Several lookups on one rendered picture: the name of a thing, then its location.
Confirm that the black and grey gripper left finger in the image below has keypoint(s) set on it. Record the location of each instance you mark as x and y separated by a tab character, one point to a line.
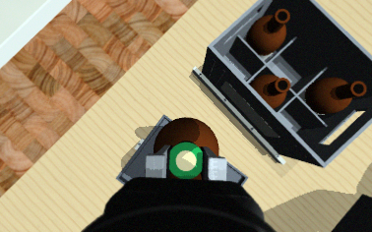
154	166

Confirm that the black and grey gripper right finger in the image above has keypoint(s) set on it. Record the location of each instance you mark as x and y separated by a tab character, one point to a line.
214	167

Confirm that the grey bottle crate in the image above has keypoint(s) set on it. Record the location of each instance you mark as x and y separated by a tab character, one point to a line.
319	43

